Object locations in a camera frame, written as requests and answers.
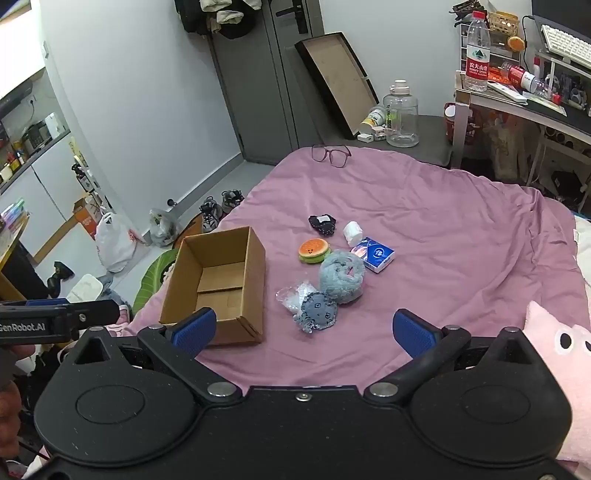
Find wicker basket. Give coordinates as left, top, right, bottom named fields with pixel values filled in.
left=488, top=10, right=520, bottom=36

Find white pillow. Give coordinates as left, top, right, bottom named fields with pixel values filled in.
left=572, top=216, right=591, bottom=280

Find red container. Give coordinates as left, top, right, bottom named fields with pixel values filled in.
left=444, top=102, right=476, bottom=144

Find white desk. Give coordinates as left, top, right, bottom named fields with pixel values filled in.
left=449, top=69, right=591, bottom=186

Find fluffy grey-blue plush toy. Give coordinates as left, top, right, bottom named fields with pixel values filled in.
left=319, top=248, right=367, bottom=305

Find pink pig plush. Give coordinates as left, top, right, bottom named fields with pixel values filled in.
left=525, top=300, right=591, bottom=480

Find dark-framed eyeglasses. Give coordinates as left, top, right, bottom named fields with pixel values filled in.
left=311, top=144, right=352, bottom=168

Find burger plush toy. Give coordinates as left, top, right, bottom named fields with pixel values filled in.
left=298, top=238, right=331, bottom=265

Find white lidded container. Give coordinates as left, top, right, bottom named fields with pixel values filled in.
left=359, top=106, right=387, bottom=133

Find hanging clothes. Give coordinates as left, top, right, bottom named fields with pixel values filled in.
left=174, top=0, right=265, bottom=38

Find grey door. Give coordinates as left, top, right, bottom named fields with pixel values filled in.
left=209, top=0, right=325, bottom=165

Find pink bedsheet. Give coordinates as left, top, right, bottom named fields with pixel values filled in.
left=121, top=146, right=583, bottom=389

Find white slipper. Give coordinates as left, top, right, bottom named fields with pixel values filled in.
left=68, top=274, right=103, bottom=304

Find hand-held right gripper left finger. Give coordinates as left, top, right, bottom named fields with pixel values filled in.
left=68, top=308, right=243, bottom=408

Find green leaf floor mat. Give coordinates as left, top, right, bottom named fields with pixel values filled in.
left=132, top=248, right=184, bottom=315

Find white plastic bag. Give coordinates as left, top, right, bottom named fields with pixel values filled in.
left=94, top=212, right=140, bottom=273

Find grey plush toy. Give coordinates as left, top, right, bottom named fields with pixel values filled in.
left=291, top=291, right=341, bottom=333

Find white tissue wad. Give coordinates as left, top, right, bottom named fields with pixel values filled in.
left=342, top=221, right=366, bottom=246

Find white keyboard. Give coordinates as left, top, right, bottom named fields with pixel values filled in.
left=540, top=23, right=591, bottom=64

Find black shallow tray frame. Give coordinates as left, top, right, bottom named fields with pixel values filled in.
left=294, top=32, right=380, bottom=142

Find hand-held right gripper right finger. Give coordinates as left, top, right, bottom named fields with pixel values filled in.
left=364, top=310, right=550, bottom=408

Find orange cardboard box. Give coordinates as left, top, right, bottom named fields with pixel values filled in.
left=72, top=196, right=108, bottom=241

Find white power strip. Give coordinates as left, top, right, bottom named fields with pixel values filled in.
left=488, top=80, right=528, bottom=103

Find clear plastic bag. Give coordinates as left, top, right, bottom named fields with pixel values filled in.
left=276, top=281, right=320, bottom=315

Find brown cardboard box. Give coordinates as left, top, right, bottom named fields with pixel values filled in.
left=159, top=226, right=267, bottom=348

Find red-label water bottle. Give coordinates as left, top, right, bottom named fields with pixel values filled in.
left=464, top=11, right=491, bottom=92
left=501, top=62, right=562, bottom=101

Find person's left hand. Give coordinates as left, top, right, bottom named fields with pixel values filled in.
left=0, top=344, right=36, bottom=460

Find grey sneaker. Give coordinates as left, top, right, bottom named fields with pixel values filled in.
left=221, top=189, right=245, bottom=213
left=199, top=196, right=225, bottom=232

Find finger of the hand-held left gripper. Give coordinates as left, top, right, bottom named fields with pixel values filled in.
left=25, top=299, right=121, bottom=331

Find large clear water jug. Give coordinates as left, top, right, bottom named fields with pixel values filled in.
left=383, top=79, right=420, bottom=148

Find black door handle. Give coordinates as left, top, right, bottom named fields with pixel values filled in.
left=281, top=4, right=310, bottom=34

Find blue tissue packet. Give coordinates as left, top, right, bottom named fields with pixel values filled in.
left=350, top=236, right=397, bottom=274

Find grey plastic bag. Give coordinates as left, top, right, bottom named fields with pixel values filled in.
left=148, top=207, right=181, bottom=248

